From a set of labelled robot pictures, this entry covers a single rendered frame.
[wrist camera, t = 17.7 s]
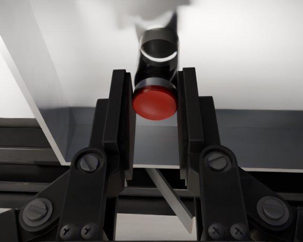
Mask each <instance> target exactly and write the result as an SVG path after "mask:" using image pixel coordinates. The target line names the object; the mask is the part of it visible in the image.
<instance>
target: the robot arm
mask: <svg viewBox="0 0 303 242"><path fill-rule="evenodd" d="M132 97H133V87H132V80H131V73H130V72H126V69H115V70H113V73H112V80H111V86H110V92H109V98H98V100H97V103H96V108H95V113H94V118H93V124H92V129H91V134H90V139H89V145H88V147H86V148H83V149H81V150H79V151H78V152H77V153H76V154H75V155H74V156H73V158H72V161H71V165H70V169H69V170H68V171H67V172H65V173H64V174H63V175H61V176H60V177H59V178H57V179H56V180H55V181H53V182H52V183H51V184H49V185H48V186H47V187H45V188H44V189H43V190H41V191H40V192H39V193H37V194H36V195H35V196H33V197H32V198H31V199H29V200H28V201H27V202H26V203H25V204H24V205H23V207H22V208H19V209H15V208H13V209H10V210H7V211H5V212H2V213H0V242H303V207H301V206H298V207H294V206H290V205H289V204H288V202H287V201H286V200H285V199H283V198H282V197H281V196H279V195H278V194H277V193H275V192H274V191H272V190H271V189H270V188H268V187H267V186H265V185H264V184H263V183H261V182H260V181H258V180H257V179H256V178H255V177H253V176H252V175H250V174H249V173H247V172H246V171H245V170H243V169H242V168H240V167H239V166H238V164H237V159H236V156H235V154H234V153H233V152H232V151H231V150H230V149H229V148H227V147H225V146H222V145H221V143H220V137H219V131H218V125H217V119H216V113H215V106H214V100H213V97H212V96H199V93H198V86H197V78H196V70H195V67H183V69H182V71H178V77H177V98H178V108H177V131H178V149H179V168H180V179H185V186H187V190H189V191H190V192H191V193H192V194H193V195H194V204H195V220H196V235H197V240H196V241H115V234H116V220H117V207H118V195H119V194H120V193H121V192H122V191H123V190H124V187H127V184H128V180H131V179H132V176H133V160H134V145H135V130H136V112H135V111H134V110H133V106H132Z"/></svg>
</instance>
